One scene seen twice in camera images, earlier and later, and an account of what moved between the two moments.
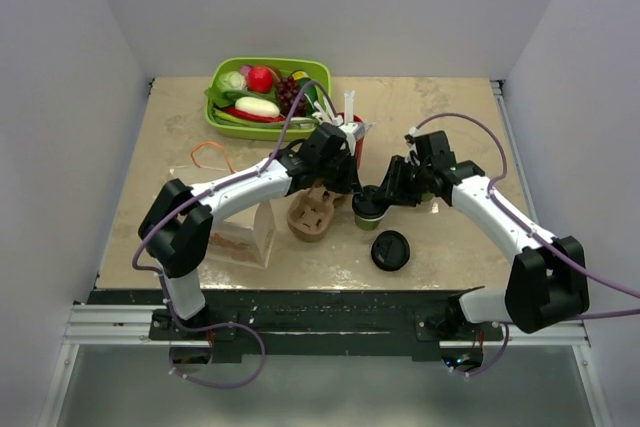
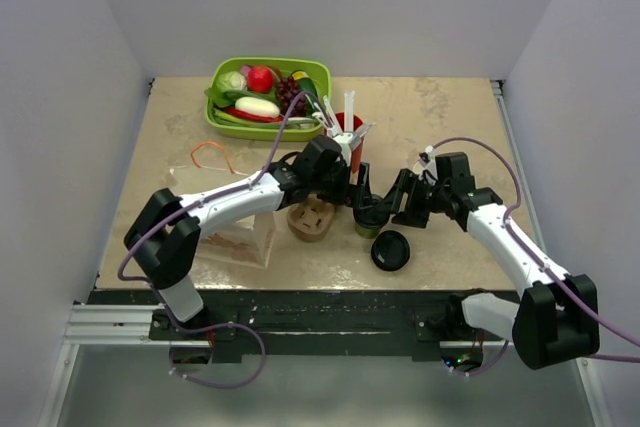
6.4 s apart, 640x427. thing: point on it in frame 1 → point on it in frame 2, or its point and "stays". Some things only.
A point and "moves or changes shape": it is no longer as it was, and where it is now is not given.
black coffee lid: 370,202 moves or changes shape
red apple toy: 260,79 stays
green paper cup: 368,223 → 366,232
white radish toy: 257,106 stays
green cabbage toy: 232,81 stays
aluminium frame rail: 114,324 stays
